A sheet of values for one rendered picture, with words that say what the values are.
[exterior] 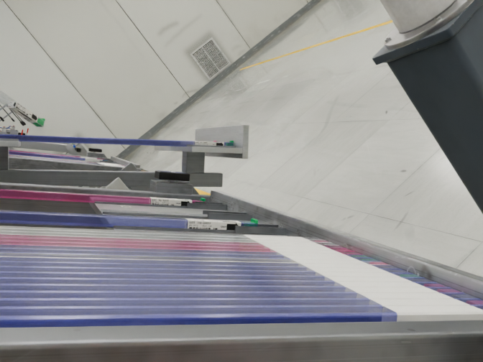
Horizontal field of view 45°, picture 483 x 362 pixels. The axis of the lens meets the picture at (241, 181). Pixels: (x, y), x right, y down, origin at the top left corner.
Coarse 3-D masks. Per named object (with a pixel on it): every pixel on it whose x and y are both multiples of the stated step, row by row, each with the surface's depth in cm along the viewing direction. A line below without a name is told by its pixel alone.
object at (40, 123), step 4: (0, 92) 89; (0, 96) 89; (4, 96) 90; (8, 96) 90; (0, 100) 90; (4, 100) 90; (8, 100) 91; (12, 100) 91; (4, 104) 91; (8, 104) 91; (12, 104) 92; (40, 120) 99; (36, 124) 99; (40, 124) 99; (44, 124) 100
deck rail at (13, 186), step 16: (80, 192) 88; (96, 192) 88; (112, 192) 89; (128, 192) 90; (144, 192) 91; (160, 192) 92; (0, 208) 84; (16, 208) 85; (32, 208) 86; (48, 208) 86; (64, 208) 87; (80, 208) 88; (0, 224) 84; (16, 224) 85; (32, 224) 86
